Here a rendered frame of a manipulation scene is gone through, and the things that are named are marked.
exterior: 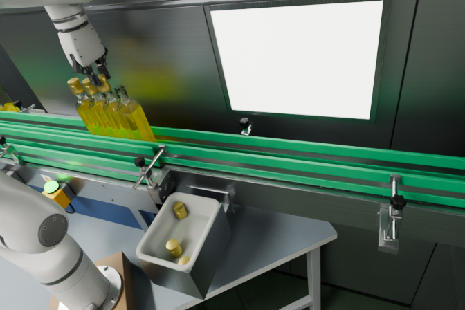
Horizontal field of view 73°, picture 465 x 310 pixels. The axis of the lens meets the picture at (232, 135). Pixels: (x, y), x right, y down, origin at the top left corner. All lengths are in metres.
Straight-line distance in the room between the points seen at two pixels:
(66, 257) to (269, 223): 0.65
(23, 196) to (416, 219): 0.90
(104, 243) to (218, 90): 0.74
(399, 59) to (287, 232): 0.66
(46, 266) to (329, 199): 0.73
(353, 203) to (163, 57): 0.68
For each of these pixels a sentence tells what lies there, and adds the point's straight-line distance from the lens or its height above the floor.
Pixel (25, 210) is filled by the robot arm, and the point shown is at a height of 1.27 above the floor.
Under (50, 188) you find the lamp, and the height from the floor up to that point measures 1.02.
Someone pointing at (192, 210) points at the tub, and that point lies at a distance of 1.02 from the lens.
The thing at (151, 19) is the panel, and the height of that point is 1.46.
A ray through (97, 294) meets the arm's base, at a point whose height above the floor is 0.89.
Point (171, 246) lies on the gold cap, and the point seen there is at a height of 0.98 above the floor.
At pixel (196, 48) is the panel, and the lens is 0.93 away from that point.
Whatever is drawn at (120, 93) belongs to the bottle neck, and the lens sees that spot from 0.99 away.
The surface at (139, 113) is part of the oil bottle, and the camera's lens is 1.02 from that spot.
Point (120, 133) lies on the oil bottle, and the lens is 1.10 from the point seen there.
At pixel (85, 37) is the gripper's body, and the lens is 0.96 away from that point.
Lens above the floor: 1.73
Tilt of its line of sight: 39 degrees down
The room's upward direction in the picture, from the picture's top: 13 degrees counter-clockwise
